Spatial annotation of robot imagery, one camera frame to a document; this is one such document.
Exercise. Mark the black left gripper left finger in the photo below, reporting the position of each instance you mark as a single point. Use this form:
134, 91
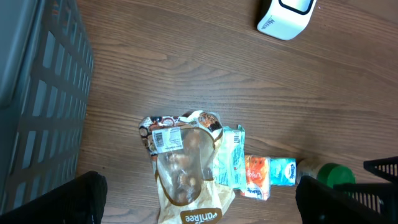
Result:
79, 201

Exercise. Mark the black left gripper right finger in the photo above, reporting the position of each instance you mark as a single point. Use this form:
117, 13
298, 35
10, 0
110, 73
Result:
318, 203

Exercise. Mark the white barcode scanner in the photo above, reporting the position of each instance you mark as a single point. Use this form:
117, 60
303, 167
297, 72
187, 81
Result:
285, 19

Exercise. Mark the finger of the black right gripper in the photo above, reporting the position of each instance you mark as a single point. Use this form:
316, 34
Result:
382, 198
383, 168

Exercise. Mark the green lid jar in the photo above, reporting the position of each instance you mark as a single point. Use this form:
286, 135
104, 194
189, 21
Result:
327, 173

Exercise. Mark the small teal tissue pack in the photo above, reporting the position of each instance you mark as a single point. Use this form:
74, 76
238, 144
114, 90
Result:
283, 171

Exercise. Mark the grey plastic mesh basket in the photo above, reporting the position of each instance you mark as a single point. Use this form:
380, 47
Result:
47, 63

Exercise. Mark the teal wet wipes pack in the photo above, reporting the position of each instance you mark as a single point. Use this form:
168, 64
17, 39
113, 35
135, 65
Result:
229, 166

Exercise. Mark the orange tissue pack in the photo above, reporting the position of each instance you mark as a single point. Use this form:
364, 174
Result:
257, 176

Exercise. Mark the brown pastry bag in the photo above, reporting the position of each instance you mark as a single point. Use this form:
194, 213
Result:
182, 150

